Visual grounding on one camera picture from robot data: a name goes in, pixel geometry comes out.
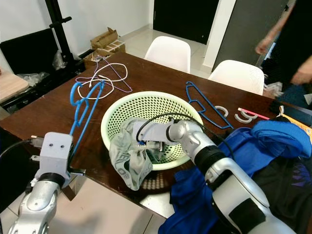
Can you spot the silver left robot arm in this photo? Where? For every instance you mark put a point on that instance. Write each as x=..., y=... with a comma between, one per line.
x=39, y=209

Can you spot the small open cardboard box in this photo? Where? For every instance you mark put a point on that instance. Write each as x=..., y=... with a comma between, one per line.
x=103, y=39

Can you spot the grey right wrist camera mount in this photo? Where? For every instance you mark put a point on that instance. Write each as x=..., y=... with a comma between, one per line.
x=158, y=130

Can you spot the black pole stand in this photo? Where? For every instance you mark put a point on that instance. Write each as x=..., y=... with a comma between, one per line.
x=56, y=22

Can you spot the cardboard box with white contents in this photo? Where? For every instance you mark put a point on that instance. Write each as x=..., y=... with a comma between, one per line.
x=95, y=57

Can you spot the black flat panel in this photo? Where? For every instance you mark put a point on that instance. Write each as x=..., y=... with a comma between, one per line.
x=29, y=51

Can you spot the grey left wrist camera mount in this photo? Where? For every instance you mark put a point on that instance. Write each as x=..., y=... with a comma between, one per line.
x=53, y=151

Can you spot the blue plastic hanger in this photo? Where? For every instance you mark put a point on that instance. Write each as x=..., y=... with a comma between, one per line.
x=214, y=110
x=75, y=92

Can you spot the black door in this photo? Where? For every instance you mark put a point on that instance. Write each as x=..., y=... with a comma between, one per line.
x=185, y=19

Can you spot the blue mesh garment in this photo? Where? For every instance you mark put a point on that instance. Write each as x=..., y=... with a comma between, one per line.
x=282, y=136

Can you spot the white plastic chair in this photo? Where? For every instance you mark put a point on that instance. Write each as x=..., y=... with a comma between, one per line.
x=236, y=75
x=168, y=51

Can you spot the pink plastic stick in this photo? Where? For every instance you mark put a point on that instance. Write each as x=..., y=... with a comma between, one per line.
x=253, y=113

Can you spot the royal blue garment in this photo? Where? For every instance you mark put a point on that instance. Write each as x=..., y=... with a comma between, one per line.
x=190, y=200

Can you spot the light wooden side table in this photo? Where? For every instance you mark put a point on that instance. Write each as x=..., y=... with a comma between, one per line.
x=12, y=87

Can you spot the grey printed garment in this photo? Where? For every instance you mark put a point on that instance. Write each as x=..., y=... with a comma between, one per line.
x=129, y=163

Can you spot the person's bare hand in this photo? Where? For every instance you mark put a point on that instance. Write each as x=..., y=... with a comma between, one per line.
x=303, y=72
x=264, y=46

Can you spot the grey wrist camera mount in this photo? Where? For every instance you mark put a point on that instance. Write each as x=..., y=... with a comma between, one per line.
x=158, y=130
x=53, y=151

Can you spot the pale green plastic basket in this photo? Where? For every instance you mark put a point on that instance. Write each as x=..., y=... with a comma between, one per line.
x=141, y=103

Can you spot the clear plastic bag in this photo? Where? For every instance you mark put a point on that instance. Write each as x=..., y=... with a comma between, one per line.
x=58, y=61
x=34, y=78

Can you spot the white plastic hook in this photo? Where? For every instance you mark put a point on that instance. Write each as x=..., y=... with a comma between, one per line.
x=243, y=121
x=225, y=111

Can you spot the person in black clothes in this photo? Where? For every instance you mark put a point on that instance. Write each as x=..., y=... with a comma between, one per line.
x=297, y=29

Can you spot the grey door panel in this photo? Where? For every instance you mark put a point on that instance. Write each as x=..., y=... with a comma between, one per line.
x=248, y=31

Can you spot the thin purple hanger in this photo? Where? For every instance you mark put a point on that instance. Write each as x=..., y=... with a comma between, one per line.
x=122, y=78

